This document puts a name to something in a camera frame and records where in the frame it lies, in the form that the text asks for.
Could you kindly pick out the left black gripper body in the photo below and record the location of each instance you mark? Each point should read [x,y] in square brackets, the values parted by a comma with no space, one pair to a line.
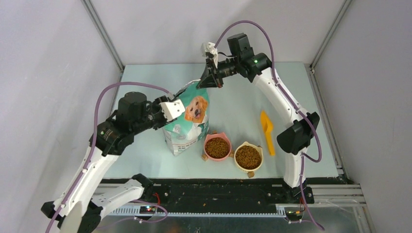
[155,113]

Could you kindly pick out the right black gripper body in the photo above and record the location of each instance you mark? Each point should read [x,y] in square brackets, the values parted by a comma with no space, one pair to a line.
[225,68]

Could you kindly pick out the green dog food bag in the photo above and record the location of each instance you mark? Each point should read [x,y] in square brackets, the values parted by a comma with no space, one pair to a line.
[191,126]

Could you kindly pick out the orange plastic food scoop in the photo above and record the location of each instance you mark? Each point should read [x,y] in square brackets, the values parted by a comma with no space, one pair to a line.
[267,127]

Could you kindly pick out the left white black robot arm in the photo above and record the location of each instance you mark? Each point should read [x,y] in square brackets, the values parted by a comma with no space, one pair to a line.
[79,209]

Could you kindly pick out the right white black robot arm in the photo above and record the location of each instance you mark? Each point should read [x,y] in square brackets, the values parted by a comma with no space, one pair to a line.
[259,70]

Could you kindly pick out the pink cat-ear pet bowl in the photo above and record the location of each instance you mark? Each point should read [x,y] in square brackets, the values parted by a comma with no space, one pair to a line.
[206,157]

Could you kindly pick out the yellow cat-ear pet bowl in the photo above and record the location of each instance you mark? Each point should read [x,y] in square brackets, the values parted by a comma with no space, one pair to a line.
[250,173]

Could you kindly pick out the kibble in pink bowl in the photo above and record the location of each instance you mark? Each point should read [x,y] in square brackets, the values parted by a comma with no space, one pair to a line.
[217,148]

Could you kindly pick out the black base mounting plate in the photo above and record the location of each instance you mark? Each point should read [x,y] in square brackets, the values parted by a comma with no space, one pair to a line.
[225,196]

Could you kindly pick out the kibble in yellow bowl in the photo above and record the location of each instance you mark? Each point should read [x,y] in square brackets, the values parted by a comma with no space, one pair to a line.
[248,157]

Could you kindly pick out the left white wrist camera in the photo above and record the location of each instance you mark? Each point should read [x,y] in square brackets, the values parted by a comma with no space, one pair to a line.
[172,110]

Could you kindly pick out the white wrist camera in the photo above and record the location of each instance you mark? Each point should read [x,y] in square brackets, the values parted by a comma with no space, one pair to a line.
[172,110]
[208,50]

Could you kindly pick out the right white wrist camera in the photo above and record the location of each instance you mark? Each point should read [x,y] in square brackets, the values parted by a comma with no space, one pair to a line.
[208,50]

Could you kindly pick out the left corner aluminium post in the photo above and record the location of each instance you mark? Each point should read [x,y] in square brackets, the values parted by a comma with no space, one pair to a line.
[103,33]

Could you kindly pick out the corner aluminium post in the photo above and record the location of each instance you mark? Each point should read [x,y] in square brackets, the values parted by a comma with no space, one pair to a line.
[103,33]
[330,33]

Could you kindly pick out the right corner aluminium post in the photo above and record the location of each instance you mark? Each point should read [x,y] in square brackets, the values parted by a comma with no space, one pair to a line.
[330,33]

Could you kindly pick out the aluminium frame rail base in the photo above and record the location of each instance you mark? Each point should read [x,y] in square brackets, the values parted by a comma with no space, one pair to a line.
[337,196]

